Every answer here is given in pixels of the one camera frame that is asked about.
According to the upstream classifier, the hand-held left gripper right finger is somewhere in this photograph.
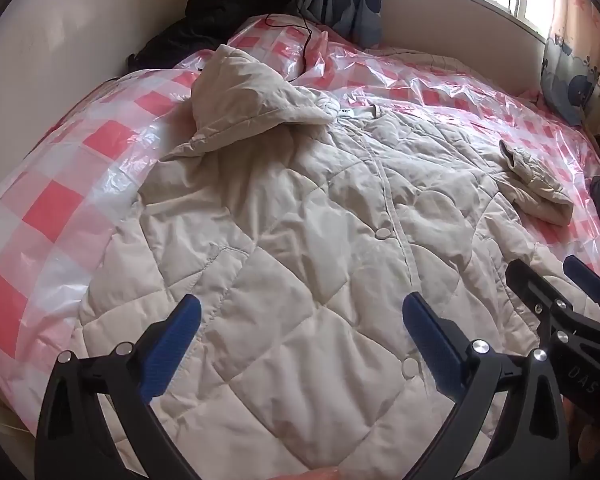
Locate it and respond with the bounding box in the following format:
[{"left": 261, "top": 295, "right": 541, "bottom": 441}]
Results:
[{"left": 402, "top": 291, "right": 572, "bottom": 480}]

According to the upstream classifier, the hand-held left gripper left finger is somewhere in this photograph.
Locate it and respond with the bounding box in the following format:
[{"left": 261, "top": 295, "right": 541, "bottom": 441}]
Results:
[{"left": 34, "top": 294, "right": 203, "bottom": 480}]

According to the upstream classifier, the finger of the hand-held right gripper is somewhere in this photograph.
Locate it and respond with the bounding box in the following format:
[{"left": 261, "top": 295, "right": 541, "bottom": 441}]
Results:
[
  {"left": 505, "top": 258, "right": 573, "bottom": 328},
  {"left": 562, "top": 255, "right": 600, "bottom": 313}
]

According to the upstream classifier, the beige quilted coat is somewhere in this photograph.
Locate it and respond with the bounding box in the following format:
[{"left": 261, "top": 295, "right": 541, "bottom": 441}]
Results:
[{"left": 72, "top": 44, "right": 600, "bottom": 480}]

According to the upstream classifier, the black clothes pile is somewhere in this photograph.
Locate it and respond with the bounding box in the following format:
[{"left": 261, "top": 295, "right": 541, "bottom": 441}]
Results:
[{"left": 127, "top": 0, "right": 293, "bottom": 73}]

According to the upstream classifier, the person's right hand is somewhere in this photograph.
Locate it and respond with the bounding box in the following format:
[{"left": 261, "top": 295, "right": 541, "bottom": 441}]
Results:
[{"left": 571, "top": 406, "right": 600, "bottom": 465}]

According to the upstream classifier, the pink checked plastic sheet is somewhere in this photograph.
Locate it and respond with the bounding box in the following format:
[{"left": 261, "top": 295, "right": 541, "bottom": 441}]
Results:
[{"left": 0, "top": 12, "right": 600, "bottom": 441}]

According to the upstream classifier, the pink curtain with blue hem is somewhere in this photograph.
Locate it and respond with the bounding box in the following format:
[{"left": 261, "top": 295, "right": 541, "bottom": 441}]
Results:
[{"left": 539, "top": 0, "right": 600, "bottom": 127}]

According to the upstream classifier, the blue patterned curtain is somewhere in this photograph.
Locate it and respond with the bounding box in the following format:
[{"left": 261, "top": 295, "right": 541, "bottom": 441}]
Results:
[{"left": 300, "top": 0, "right": 384, "bottom": 50}]

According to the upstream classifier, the black cable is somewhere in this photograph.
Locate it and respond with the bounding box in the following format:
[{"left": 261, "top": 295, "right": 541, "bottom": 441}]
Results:
[{"left": 265, "top": 0, "right": 315, "bottom": 83}]

